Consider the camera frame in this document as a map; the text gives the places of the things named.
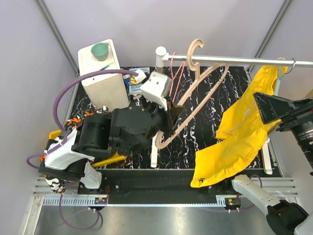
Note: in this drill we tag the orange camouflage shorts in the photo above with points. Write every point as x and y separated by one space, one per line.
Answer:
69 158

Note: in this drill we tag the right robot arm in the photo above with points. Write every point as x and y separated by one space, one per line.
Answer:
283 217

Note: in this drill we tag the mint green hanger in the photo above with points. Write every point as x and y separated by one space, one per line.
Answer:
278 81

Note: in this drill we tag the colourful book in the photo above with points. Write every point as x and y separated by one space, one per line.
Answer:
134 86

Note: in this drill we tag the yellow shorts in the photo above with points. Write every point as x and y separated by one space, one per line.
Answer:
241 132

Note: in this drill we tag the white box appliance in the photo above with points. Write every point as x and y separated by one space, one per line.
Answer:
103 90

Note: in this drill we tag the green cup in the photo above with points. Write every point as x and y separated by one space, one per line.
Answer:
100 51

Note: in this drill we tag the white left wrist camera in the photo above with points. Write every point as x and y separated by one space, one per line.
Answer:
156 88

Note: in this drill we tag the yellow plastic tray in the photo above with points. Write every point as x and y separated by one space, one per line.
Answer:
115 158

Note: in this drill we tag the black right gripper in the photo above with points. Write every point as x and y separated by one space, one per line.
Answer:
271 107

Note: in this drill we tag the metal clothes rack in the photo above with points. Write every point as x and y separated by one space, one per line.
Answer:
193 62

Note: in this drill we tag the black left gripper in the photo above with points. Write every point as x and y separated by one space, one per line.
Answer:
175 111

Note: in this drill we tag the black marble mat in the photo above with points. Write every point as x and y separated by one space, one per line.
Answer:
112 136

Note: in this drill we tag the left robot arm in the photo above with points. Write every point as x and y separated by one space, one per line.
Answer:
101 135

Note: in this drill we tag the pink wire hanger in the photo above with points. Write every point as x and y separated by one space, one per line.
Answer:
180 71

